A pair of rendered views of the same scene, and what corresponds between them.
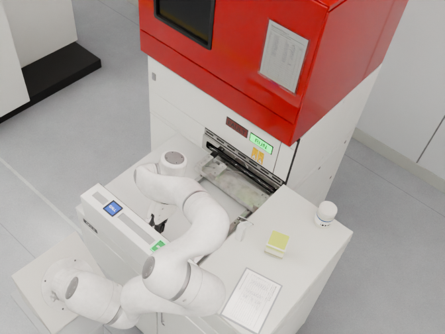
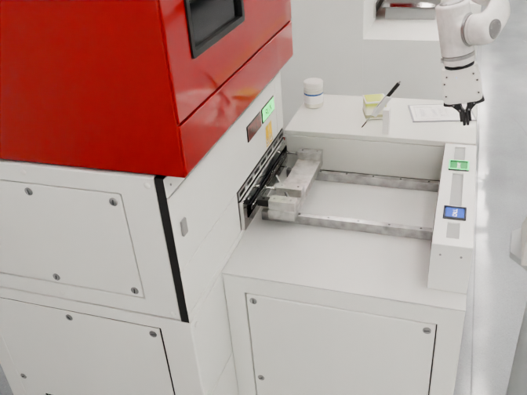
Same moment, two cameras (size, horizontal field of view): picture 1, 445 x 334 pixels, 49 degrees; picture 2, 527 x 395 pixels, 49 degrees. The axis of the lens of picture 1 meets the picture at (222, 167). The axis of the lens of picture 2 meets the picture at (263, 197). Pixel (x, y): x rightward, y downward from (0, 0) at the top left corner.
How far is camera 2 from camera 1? 2.45 m
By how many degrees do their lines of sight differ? 75
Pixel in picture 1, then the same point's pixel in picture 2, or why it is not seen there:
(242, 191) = (302, 172)
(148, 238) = (457, 179)
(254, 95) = (273, 27)
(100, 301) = not seen: outside the picture
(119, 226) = (470, 200)
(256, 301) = (439, 110)
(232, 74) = (259, 27)
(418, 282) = not seen: hidden behind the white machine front
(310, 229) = (330, 107)
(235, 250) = (401, 131)
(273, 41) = not seen: outside the picture
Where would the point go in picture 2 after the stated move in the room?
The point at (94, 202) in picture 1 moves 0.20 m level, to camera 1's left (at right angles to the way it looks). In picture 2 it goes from (466, 231) to (519, 280)
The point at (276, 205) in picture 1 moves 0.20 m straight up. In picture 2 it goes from (319, 126) to (318, 70)
